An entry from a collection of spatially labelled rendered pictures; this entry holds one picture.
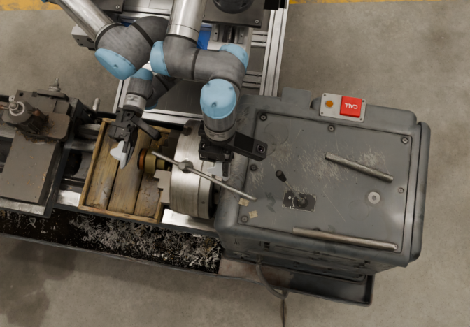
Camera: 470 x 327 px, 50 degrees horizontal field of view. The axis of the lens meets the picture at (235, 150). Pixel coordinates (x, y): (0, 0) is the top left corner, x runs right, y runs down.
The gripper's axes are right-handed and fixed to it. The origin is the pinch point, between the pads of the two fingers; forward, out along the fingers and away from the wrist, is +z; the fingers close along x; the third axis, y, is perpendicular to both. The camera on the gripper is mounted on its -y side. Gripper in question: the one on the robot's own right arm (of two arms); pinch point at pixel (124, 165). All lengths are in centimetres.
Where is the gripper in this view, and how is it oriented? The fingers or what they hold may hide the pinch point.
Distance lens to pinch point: 174.4
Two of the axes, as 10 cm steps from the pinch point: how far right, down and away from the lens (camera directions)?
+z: -1.9, 9.4, -2.9
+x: -0.4, -3.0, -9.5
